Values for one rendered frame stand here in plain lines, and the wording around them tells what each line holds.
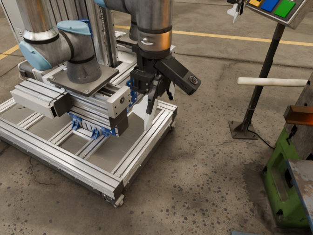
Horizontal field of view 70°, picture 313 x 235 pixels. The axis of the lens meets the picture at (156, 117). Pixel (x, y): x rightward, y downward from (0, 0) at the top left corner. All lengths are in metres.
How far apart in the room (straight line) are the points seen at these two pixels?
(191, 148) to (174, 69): 1.31
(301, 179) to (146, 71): 0.64
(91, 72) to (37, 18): 0.30
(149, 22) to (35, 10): 0.46
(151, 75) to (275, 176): 1.23
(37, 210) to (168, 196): 0.82
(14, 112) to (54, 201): 0.81
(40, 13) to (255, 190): 1.52
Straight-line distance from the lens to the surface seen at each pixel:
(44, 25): 0.87
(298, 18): 1.40
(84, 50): 0.97
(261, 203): 1.65
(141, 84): 0.56
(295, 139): 1.36
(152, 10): 0.46
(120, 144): 1.54
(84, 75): 1.02
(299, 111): 0.68
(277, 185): 1.58
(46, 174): 1.80
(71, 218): 1.56
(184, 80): 0.51
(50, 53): 0.89
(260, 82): 1.46
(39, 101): 1.15
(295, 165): 0.95
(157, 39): 0.48
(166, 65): 0.52
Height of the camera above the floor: 1.35
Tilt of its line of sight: 42 degrees down
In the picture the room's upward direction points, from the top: straight up
